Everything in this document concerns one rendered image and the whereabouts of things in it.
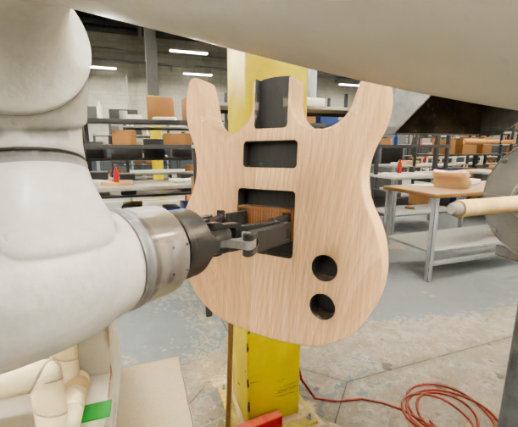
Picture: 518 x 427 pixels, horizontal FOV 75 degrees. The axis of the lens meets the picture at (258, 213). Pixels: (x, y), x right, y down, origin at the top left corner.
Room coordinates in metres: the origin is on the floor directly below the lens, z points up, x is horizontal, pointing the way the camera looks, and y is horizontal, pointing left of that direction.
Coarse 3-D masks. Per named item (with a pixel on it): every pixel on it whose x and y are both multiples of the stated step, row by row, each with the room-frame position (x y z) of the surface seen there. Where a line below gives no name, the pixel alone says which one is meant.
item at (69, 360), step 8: (64, 352) 0.39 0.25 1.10; (72, 352) 0.40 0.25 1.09; (56, 360) 0.39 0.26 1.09; (64, 360) 0.39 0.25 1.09; (72, 360) 0.40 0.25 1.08; (64, 368) 0.39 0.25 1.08; (72, 368) 0.40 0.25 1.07; (64, 376) 0.39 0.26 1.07; (72, 376) 0.40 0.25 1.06; (64, 384) 0.39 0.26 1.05
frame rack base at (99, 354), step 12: (96, 336) 0.45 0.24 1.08; (108, 336) 0.46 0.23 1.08; (84, 348) 0.45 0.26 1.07; (96, 348) 0.45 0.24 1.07; (108, 348) 0.46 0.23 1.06; (84, 360) 0.45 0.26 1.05; (96, 360) 0.45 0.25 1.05; (108, 360) 0.46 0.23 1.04; (120, 360) 0.59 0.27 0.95; (96, 372) 0.45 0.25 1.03; (108, 372) 0.46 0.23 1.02; (120, 372) 0.57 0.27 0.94
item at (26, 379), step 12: (48, 360) 0.33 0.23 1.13; (12, 372) 0.31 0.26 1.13; (24, 372) 0.31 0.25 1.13; (36, 372) 0.32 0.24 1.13; (48, 372) 0.32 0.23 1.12; (60, 372) 0.33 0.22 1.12; (0, 384) 0.30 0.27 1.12; (12, 384) 0.31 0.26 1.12; (24, 384) 0.31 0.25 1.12; (36, 384) 0.31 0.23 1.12; (0, 396) 0.30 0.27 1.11; (12, 396) 0.31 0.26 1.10
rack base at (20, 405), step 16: (96, 384) 0.43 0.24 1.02; (112, 384) 0.45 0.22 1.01; (0, 400) 0.40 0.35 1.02; (16, 400) 0.40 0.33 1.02; (96, 400) 0.40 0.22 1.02; (112, 400) 0.44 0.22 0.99; (0, 416) 0.37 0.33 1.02; (16, 416) 0.37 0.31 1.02; (32, 416) 0.37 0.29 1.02; (112, 416) 0.42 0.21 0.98
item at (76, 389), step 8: (80, 376) 0.40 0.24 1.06; (88, 376) 0.41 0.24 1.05; (72, 384) 0.39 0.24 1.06; (80, 384) 0.39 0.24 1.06; (88, 384) 0.41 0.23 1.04; (72, 392) 0.37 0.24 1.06; (80, 392) 0.38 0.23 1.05; (72, 400) 0.36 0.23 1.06; (80, 400) 0.37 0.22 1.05; (72, 408) 0.35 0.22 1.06; (80, 408) 0.35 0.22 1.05; (72, 416) 0.34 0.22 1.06; (80, 416) 0.35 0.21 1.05; (64, 424) 0.32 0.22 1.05; (72, 424) 0.33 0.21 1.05; (80, 424) 0.34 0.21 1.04
